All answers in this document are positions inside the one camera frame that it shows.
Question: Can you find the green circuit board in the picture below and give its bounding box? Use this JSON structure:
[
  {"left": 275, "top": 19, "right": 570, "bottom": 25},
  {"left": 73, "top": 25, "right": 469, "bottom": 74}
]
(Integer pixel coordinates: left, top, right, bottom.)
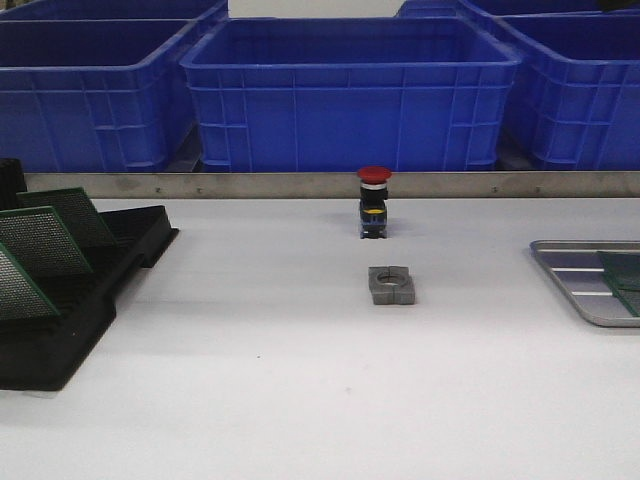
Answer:
[
  {"left": 1, "top": 245, "right": 60, "bottom": 321},
  {"left": 17, "top": 187, "right": 117, "bottom": 248},
  {"left": 598, "top": 251, "right": 639, "bottom": 291},
  {"left": 1, "top": 206, "right": 93, "bottom": 278}
]

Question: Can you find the green circuit board rearmost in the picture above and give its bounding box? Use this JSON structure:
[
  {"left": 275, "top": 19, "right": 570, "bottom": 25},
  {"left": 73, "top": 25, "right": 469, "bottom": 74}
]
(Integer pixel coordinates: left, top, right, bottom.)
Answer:
[{"left": 614, "top": 289, "right": 640, "bottom": 317}]

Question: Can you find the silver metal tray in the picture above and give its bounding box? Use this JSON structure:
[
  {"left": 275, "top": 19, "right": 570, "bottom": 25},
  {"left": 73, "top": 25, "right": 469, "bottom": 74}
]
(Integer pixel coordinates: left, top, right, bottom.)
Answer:
[{"left": 530, "top": 240, "right": 639, "bottom": 328}]

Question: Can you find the green circuit board front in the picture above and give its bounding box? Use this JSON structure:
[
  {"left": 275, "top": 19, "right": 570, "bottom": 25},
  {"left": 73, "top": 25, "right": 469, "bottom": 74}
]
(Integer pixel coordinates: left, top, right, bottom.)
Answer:
[{"left": 1, "top": 245, "right": 60, "bottom": 321}]

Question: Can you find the black slotted board rack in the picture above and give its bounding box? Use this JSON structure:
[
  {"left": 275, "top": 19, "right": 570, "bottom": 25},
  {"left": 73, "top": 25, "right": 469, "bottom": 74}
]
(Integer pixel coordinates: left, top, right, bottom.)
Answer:
[{"left": 1, "top": 158, "right": 178, "bottom": 391}]

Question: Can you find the red emergency stop button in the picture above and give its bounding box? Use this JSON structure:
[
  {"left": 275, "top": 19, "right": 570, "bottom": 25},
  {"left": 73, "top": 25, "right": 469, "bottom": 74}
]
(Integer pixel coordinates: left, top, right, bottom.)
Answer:
[{"left": 357, "top": 166, "right": 392, "bottom": 239}]

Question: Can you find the grey metal clamp block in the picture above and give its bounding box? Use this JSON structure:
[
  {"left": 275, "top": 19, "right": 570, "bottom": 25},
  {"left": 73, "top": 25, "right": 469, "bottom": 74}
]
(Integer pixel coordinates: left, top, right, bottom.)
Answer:
[{"left": 368, "top": 266, "right": 416, "bottom": 305}]

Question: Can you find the blue plastic bin centre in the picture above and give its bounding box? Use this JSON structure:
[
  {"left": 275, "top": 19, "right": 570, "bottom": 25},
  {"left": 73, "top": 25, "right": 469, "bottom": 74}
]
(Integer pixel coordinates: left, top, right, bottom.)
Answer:
[{"left": 181, "top": 17, "right": 520, "bottom": 173}]

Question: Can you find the blue plastic bin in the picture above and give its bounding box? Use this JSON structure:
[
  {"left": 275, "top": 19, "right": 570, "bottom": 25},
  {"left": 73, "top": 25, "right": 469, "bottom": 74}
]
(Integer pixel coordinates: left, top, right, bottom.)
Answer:
[
  {"left": 181, "top": 17, "right": 520, "bottom": 173},
  {"left": 1, "top": 19, "right": 198, "bottom": 173},
  {"left": 494, "top": 14, "right": 639, "bottom": 170}
]

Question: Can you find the blue bin back right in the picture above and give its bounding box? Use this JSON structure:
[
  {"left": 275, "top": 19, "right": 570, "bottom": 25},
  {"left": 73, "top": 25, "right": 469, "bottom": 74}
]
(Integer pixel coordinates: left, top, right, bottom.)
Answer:
[{"left": 394, "top": 0, "right": 640, "bottom": 20}]

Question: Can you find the blue plastic bin left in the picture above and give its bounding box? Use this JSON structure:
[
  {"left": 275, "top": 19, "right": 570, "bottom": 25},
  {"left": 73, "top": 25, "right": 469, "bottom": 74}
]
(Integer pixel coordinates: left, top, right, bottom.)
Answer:
[{"left": 1, "top": 19, "right": 198, "bottom": 173}]

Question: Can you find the blue plastic bin right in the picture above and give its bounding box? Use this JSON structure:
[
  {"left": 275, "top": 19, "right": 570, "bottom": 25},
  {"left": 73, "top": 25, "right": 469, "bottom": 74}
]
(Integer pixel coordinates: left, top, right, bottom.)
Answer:
[{"left": 494, "top": 14, "right": 639, "bottom": 170}]

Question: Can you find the blue bin back left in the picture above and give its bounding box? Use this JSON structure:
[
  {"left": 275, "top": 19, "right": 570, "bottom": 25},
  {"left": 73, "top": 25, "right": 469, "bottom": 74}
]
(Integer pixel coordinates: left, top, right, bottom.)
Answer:
[{"left": 1, "top": 0, "right": 228, "bottom": 21}]

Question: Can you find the metal table edge rail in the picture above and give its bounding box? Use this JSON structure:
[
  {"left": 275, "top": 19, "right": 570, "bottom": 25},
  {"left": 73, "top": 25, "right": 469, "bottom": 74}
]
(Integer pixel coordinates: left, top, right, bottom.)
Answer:
[{"left": 25, "top": 171, "right": 639, "bottom": 199}]

